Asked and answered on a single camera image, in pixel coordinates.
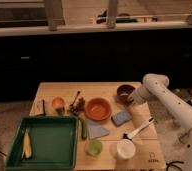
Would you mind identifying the dark maroon bowl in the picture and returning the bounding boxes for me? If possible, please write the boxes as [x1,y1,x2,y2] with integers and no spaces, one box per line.
[117,84,135,104]

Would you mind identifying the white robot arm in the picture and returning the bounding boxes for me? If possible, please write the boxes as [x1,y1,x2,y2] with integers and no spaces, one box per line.
[127,74,192,171]

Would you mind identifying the green plastic tray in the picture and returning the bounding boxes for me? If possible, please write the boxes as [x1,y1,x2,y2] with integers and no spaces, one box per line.
[5,116,78,171]

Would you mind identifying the blue sponge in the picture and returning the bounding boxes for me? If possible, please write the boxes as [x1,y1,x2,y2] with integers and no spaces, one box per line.
[111,111,131,126]

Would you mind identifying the orange bowl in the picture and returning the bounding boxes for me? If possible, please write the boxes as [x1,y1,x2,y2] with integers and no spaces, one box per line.
[85,98,112,121]

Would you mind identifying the white cup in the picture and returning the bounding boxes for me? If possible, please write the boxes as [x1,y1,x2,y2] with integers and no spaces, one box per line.
[109,139,136,160]

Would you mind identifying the grey triangular cloth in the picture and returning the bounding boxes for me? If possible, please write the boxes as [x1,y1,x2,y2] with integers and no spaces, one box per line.
[86,119,110,139]

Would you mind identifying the brown dried bunch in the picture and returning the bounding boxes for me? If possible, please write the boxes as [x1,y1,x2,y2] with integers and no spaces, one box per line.
[69,97,85,116]

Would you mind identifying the dark spoon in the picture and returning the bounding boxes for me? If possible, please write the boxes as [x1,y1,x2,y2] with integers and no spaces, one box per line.
[69,91,81,107]

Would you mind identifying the green cucumber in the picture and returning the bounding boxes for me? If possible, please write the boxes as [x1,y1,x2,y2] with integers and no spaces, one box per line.
[80,119,87,140]

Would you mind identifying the green cup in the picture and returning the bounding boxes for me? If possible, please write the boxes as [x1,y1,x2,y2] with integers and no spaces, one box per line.
[85,140,103,157]

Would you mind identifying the orange topped cup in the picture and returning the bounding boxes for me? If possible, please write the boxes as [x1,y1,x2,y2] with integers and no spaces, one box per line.
[52,97,65,115]

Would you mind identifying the black stick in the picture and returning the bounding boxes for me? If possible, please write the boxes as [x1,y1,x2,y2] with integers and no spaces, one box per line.
[42,99,46,116]

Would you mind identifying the yellow corn cob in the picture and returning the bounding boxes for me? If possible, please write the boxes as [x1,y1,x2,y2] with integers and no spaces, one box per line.
[21,130,32,159]

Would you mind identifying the white handled spatula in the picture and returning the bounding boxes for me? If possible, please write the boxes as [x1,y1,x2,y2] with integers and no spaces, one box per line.
[123,117,154,141]

